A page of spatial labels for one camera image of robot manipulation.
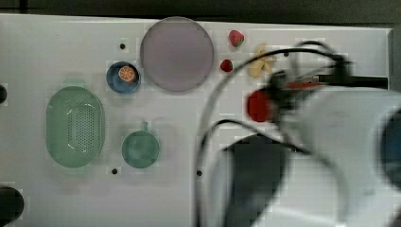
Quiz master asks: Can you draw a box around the orange slice toy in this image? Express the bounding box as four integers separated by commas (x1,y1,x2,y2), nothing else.
118,66,137,83

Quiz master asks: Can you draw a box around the yellow peeled banana toy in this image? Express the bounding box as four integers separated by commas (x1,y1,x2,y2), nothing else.
249,44,276,79

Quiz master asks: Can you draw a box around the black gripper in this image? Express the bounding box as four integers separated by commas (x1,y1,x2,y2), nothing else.
267,71,303,126

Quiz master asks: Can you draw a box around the green mug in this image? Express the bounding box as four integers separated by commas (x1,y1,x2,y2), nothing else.
122,121,161,168

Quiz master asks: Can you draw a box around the black cable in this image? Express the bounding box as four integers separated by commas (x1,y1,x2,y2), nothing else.
192,40,351,227

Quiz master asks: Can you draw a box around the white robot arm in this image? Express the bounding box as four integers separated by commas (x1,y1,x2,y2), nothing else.
196,82,400,227

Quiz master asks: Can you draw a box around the small red strawberry toy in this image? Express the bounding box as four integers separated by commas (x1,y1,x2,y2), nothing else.
220,59,233,73

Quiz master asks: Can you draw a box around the black cylinder robot base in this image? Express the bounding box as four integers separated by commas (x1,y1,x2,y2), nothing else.
0,85,8,104

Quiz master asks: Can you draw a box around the green perforated colander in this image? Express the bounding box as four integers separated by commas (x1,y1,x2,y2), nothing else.
45,86,105,168

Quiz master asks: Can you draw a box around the red ketchup bottle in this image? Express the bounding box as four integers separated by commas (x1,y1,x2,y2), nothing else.
246,91,272,123

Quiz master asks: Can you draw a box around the large red strawberry toy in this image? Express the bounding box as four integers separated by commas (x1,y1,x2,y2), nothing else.
229,30,245,47

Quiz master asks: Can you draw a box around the blue bowl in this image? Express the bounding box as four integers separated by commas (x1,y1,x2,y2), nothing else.
106,61,141,94

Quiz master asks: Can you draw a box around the grey round plate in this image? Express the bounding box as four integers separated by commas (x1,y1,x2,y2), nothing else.
140,17,215,93

